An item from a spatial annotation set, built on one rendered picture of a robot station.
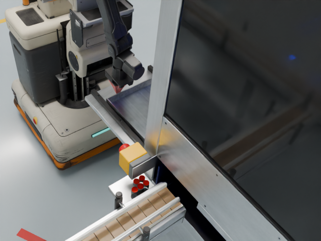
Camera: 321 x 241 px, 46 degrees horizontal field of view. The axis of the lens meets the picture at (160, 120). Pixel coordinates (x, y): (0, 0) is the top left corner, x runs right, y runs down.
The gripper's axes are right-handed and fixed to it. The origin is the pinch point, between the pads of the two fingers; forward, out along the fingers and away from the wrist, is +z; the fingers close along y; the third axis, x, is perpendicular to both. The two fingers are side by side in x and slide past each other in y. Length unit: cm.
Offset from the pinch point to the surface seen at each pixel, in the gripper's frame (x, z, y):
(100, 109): -9.2, 3.4, 1.9
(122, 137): -10.2, 2.7, 17.9
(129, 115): -1.8, 2.7, 10.9
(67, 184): -13, 93, -24
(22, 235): -47, 93, -10
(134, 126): -5.5, -0.9, 18.5
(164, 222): -21, -4, 55
